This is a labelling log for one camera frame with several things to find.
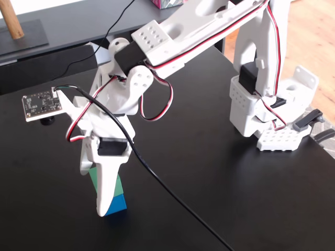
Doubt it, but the grey shelf board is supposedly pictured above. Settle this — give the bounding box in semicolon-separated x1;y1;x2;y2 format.
0;0;185;66

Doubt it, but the blue cube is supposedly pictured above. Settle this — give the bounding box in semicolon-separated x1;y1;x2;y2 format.
104;193;128;217

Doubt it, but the black camera cable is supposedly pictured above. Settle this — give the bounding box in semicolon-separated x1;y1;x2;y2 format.
53;84;235;251

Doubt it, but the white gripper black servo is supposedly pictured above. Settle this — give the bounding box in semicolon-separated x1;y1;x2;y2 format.
77;106;137;217

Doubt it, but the pink patterned box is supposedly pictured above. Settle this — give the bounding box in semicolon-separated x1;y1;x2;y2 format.
149;0;188;10

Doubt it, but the thin black background cable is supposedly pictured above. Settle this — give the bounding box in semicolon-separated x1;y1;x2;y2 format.
50;0;136;82

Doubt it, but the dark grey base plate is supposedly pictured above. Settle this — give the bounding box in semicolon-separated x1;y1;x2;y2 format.
0;18;50;54

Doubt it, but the wooden post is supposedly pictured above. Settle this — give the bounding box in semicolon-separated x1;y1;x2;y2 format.
0;0;25;40

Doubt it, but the red white black servo cable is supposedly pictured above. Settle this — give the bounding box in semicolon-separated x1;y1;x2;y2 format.
140;75;174;121
64;75;117;143
260;4;287;131
146;0;271;72

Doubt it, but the black clamp handle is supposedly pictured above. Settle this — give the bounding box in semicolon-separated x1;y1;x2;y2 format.
312;129;335;144

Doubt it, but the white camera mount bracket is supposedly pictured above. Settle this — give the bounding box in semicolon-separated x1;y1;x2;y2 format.
54;88;88;133

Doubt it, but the grey black table clamp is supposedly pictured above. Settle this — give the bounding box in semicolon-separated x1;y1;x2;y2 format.
292;108;325;133

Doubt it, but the green cube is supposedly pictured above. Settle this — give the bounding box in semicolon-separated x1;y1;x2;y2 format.
88;167;125;200

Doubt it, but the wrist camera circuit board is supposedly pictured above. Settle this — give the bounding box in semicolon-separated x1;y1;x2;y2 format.
21;87;65;127

